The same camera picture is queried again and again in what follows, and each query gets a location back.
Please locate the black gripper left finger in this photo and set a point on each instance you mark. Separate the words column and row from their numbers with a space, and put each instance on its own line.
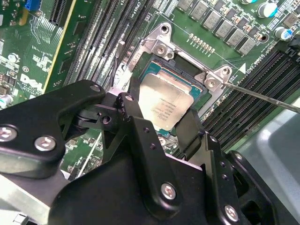
column 35, row 117

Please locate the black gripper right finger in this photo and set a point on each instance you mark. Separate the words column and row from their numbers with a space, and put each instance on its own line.
column 222, row 187

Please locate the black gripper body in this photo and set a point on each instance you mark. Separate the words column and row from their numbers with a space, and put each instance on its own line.
column 112, row 194

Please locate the silver CPU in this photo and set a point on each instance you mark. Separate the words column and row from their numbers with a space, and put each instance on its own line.
column 164, row 100

